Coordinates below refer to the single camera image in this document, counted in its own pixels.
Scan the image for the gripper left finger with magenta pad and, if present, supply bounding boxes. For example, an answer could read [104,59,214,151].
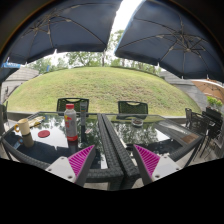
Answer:
[46,145,96,186]

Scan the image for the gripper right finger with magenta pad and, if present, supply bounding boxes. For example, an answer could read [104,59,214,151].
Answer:
[133,145,181,185]

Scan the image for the left glass-top wicker table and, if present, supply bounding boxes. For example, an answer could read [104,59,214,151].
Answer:
[3,112,124,191]

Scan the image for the glass-top wicker table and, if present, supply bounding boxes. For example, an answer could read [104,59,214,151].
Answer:
[3,112,124,191]
[100,114,202,190]

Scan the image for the right glass-top wicker table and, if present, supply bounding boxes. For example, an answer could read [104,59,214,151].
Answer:
[100,114,202,190]

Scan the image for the red round coaster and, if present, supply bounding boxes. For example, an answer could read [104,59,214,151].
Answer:
[38,130,50,138]

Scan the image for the round ashtray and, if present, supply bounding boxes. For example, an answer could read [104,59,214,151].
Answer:
[132,119,143,127]

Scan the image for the plastic bottle with red cap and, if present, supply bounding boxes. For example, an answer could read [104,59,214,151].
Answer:
[64,104,78,141]

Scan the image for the dark chair at right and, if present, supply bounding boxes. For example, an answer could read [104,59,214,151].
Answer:
[185,108,209,136]

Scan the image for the parasol pole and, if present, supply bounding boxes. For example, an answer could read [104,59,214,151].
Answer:
[80,102,87,126]

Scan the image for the beige parasol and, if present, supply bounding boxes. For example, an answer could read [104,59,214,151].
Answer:
[192,79,224,103]

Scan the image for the right dark blue parasol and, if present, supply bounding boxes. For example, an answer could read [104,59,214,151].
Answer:
[115,0,224,83]

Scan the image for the dark blue parasol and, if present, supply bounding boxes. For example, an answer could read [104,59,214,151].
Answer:
[115,0,224,83]
[0,0,123,84]

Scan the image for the left dark blue parasol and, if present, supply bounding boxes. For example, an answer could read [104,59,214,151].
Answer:
[0,0,123,84]

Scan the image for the cream mug with yellow handle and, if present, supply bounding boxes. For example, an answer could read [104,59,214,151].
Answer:
[14,118,30,136]

